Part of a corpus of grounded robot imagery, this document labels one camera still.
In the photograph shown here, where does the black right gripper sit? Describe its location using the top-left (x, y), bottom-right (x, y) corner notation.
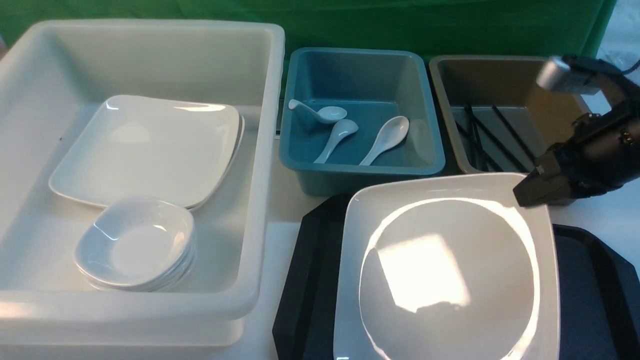
top-left (513, 75), bottom-right (639, 208)

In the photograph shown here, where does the large white square plate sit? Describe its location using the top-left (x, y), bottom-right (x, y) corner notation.
top-left (333, 172), bottom-right (560, 360)

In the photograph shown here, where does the white tray bowl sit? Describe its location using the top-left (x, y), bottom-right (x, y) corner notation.
top-left (80, 243), bottom-right (197, 293)
top-left (73, 195), bottom-right (195, 287)

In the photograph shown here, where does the lower stacked white plate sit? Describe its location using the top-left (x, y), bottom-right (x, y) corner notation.
top-left (186, 112), bottom-right (246, 212)

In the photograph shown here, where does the stacked white plate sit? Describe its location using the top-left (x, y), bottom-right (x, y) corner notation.
top-left (48, 95), bottom-right (245, 208)
top-left (186, 112), bottom-right (246, 212)

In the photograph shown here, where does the top stacked white plate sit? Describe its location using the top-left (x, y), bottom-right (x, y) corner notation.
top-left (48, 95), bottom-right (245, 208)

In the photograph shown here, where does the brown plastic bin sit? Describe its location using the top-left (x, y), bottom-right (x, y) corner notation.
top-left (429, 55), bottom-right (589, 174)

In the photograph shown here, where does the black serving tray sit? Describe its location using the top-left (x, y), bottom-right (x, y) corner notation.
top-left (272, 194), bottom-right (640, 360)

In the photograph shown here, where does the clear plastic bag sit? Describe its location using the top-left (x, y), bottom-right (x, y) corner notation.
top-left (603, 46), bottom-right (640, 74)

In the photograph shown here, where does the green backdrop cloth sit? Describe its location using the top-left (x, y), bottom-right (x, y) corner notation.
top-left (0, 0), bottom-right (617, 59)

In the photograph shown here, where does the long white spoon in bin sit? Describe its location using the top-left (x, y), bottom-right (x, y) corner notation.
top-left (358, 115), bottom-right (410, 166)

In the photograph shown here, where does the teal plastic bin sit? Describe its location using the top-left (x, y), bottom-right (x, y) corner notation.
top-left (279, 47), bottom-right (446, 197)

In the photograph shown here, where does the small white spoon in bin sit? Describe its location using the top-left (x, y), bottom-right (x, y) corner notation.
top-left (287, 99), bottom-right (348, 125)

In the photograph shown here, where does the top stacked white bowl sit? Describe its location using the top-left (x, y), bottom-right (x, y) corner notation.
top-left (87, 253), bottom-right (197, 293)

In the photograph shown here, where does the stacked white bowl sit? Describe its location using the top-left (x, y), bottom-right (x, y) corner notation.
top-left (89, 269), bottom-right (192, 293)
top-left (87, 253), bottom-right (197, 293)

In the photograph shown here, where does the lower stacked white bowl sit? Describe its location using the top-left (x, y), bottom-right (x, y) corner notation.
top-left (89, 269), bottom-right (192, 293)

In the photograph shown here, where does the large white plastic tub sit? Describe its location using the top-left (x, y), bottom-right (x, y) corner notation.
top-left (1, 19), bottom-right (285, 347)

